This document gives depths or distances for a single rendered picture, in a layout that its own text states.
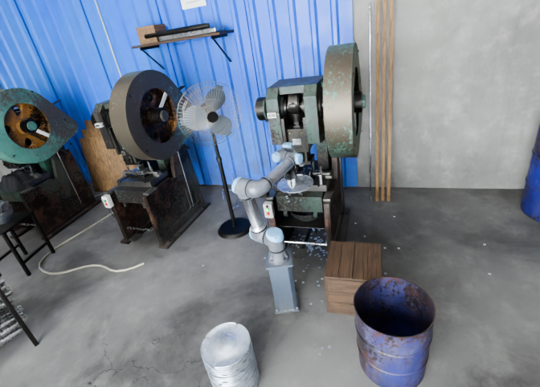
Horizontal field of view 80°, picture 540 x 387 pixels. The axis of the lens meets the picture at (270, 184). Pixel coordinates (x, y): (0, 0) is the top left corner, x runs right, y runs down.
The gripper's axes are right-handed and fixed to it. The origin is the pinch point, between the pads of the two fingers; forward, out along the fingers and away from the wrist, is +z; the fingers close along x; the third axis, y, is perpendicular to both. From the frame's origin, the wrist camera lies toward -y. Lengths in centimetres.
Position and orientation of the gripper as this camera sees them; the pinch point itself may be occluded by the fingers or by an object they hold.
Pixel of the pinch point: (292, 187)
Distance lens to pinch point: 247.3
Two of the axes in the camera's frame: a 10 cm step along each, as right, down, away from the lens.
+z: 1.5, 8.8, 4.4
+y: 3.0, -4.7, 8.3
